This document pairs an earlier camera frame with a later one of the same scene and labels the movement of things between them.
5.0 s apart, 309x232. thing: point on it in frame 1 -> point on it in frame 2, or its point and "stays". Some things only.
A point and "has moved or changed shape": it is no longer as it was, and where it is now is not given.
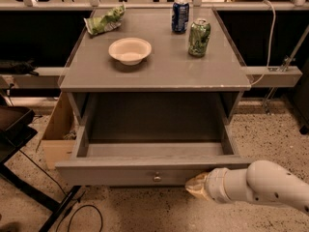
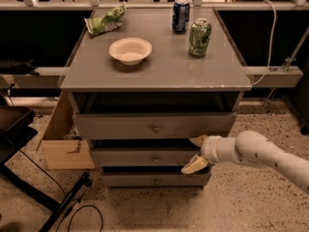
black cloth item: (17, 68) stays
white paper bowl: (129, 50) stays
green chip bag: (107, 21) stays
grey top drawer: (149, 149) has moved or changed shape
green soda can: (199, 37) stays
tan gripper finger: (195, 186) -> (196, 163)
